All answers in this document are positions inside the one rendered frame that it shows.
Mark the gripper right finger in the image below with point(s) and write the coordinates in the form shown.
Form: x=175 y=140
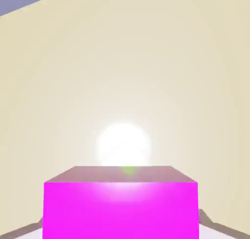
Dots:
x=220 y=231

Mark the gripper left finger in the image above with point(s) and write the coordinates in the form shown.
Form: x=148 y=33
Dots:
x=25 y=232

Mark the small magenta cube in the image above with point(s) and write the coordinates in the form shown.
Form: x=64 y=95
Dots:
x=121 y=209

